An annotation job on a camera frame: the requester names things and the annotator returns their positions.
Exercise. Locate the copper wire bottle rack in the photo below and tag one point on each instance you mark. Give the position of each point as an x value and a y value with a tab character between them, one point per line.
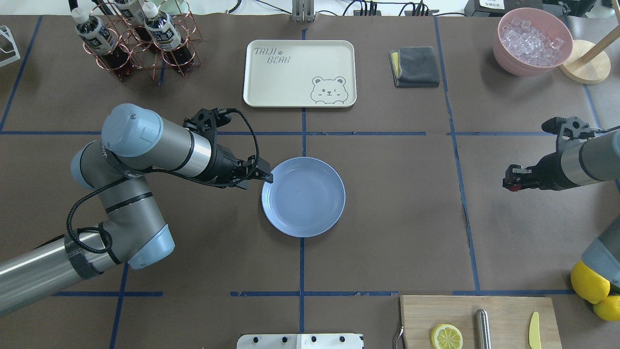
146	56

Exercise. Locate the yellow lemon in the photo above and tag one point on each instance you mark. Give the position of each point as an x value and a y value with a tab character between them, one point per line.
608	309
589	285

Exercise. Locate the wooden stand with carton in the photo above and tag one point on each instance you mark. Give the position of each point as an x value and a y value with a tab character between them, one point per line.
588	62

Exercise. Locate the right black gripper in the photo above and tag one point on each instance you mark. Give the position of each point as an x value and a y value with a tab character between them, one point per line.
549	169

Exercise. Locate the yellow plastic knife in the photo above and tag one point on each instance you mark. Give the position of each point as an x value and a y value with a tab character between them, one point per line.
534	334

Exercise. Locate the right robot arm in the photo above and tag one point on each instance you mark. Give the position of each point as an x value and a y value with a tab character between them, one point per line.
585	158

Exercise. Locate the grey yellow cloth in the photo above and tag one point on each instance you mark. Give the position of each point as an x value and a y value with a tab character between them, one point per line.
414	67

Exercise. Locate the aluminium frame post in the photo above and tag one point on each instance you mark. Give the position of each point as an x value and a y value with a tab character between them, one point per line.
303	11

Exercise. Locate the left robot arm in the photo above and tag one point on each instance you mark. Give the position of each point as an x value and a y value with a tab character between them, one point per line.
119	220

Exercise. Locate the steel rod black tip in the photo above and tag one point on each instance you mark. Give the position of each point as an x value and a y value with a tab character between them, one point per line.
482	322

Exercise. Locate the bottle white cap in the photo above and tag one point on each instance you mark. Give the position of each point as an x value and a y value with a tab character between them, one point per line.
102	43
162	29
131	10

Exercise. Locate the cream bear tray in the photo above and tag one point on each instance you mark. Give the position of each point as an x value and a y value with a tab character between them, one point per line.
300	74

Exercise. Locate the white wire cup basket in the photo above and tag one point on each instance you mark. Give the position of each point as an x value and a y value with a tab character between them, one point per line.
8	47

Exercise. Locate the wooden cutting board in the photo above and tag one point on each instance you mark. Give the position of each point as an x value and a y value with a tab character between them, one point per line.
505	320

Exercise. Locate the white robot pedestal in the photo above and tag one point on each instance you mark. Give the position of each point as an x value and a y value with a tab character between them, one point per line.
301	341

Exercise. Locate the blue plate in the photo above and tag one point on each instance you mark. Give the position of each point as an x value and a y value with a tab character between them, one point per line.
306	198

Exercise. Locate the lemon half slice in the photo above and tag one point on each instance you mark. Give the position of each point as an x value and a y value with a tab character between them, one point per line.
446	336

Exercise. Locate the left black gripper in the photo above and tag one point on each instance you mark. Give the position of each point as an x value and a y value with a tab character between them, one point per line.
222	166

